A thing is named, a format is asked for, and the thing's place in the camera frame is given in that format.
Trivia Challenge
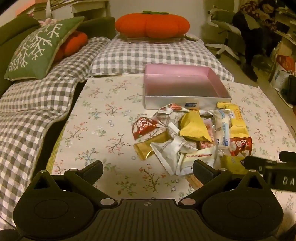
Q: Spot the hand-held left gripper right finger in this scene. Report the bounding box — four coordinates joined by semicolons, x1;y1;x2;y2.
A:
178;159;274;207

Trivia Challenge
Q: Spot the grey checkered blanket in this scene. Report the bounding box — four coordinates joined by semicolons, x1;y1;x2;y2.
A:
0;37;111;230

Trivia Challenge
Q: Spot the small orange pumpkin cushion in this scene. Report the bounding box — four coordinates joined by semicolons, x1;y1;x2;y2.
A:
54;31;89;63

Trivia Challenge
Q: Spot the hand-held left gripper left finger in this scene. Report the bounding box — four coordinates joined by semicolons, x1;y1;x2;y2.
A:
23;161;118;208

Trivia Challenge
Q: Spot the pink cardboard box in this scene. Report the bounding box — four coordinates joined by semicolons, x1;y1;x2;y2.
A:
143;64;232;110

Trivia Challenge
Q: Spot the large orange pumpkin cushion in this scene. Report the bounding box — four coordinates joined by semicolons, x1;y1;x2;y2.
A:
115;10;190;39

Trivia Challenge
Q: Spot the pile of snack packets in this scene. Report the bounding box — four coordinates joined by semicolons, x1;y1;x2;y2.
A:
131;102;253;187

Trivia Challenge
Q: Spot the green sofa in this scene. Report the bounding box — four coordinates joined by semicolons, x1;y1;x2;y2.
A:
0;13;116;100

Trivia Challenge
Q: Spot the white desk shelf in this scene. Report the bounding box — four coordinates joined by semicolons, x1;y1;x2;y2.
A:
270;23;296;70

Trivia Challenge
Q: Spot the clear plastic tray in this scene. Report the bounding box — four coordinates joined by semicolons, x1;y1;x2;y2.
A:
127;34;184;44

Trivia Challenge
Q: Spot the white orange printed bag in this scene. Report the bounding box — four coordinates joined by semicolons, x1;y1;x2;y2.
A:
269;54;296;92

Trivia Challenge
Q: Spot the grey checkered cushion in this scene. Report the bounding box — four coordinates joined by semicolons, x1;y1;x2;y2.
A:
89;35;234;81

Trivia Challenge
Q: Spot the black box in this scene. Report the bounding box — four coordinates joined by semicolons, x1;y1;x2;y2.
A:
281;75;296;108

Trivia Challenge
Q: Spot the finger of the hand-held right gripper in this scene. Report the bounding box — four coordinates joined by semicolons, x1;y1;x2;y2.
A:
279;151;296;164
241;156;278;172

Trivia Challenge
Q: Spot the green snowflake pillow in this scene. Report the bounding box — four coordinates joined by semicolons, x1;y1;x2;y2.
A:
4;16;85;81

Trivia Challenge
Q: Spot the floral tablecloth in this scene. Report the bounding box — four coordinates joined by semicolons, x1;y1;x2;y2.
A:
46;74;296;230

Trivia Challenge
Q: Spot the white bookshelf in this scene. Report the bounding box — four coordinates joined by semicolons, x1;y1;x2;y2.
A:
32;0;121;19

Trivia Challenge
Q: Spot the white office chair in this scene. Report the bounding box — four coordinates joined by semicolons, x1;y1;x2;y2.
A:
205;6;242;64

